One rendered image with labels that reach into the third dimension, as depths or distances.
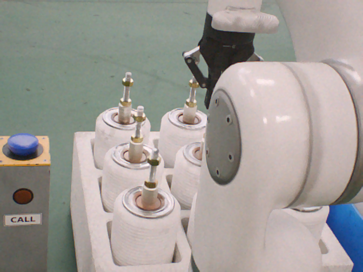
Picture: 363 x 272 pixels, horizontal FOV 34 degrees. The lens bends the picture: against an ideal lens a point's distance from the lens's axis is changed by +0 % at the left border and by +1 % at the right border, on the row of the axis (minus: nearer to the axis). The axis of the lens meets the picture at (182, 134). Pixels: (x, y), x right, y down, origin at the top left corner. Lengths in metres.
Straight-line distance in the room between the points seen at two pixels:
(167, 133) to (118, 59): 0.87
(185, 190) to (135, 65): 0.94
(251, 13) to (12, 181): 0.39
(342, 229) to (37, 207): 0.63
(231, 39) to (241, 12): 0.05
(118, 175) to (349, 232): 0.50
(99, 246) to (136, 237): 0.07
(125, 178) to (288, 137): 0.60
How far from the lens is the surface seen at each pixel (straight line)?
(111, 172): 0.92
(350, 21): 0.39
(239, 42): 0.85
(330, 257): 0.95
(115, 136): 1.00
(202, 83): 0.89
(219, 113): 0.35
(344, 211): 1.21
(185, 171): 0.95
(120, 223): 0.84
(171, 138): 1.04
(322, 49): 0.40
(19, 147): 0.80
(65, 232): 1.17
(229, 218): 0.36
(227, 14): 0.79
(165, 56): 1.95
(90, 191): 0.98
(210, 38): 0.86
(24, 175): 0.81
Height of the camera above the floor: 0.76
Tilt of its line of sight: 30 degrees down
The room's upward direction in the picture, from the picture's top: 9 degrees clockwise
